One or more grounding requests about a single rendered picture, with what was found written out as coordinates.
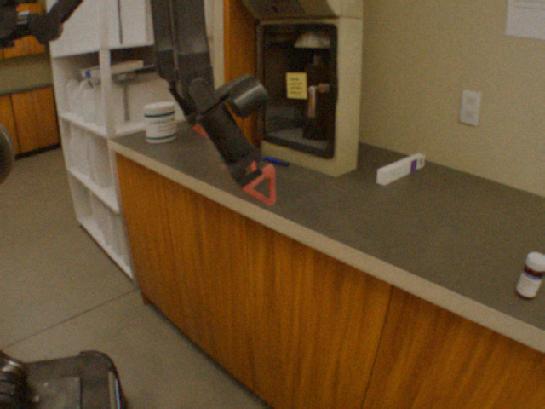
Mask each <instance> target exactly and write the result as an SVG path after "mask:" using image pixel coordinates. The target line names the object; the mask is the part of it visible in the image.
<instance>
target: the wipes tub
mask: <svg viewBox="0 0 545 409"><path fill-rule="evenodd" d="M144 117H145V127H146V141H148V142H150V143H163V142H167V141H173V140H174V139H175V138H176V126H175V103H174V102H169V101H166V102H156V103H152V104H148V105H145V106H144Z"/></svg>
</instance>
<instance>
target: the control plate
mask: <svg viewBox="0 0 545 409"><path fill-rule="evenodd" d="M248 2H249V3H250V4H251V6H252V7H253V8H254V10H255V11H256V13H257V14H258V15H259V16H266V15H281V14H305V13H306V12H305V11H304V9H303V7H302V6H301V5H300V3H299V2H298V0H248ZM271 6H275V8H276V9H277V10H278V12H274V11H273V9H272V8H271ZM280 7H281V8H282V9H280ZM286 7H288V9H286ZM292 7H295V8H294V9H293V8H292ZM265 8H267V9H269V11H268V12H267V11H266V10H265ZM259 9H261V11H259Z"/></svg>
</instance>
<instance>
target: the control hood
mask: <svg viewBox="0 0 545 409"><path fill-rule="evenodd" d="M241 1H242V3H243V4H244V6H245V7H246V8H247V9H248V10H249V11H250V13H251V14H252V15H253V16H254V18H256V19H267V18H285V17H323V16H337V17H340V15H341V0H298V2H299V3H300V5H301V6H302V7H303V9H304V11H305V12H306V13H305V14H281V15H266V16H259V15H258V14H257V13H256V11H255V10H254V8H253V7H252V6H251V4H250V3H249V2H248V0H241Z"/></svg>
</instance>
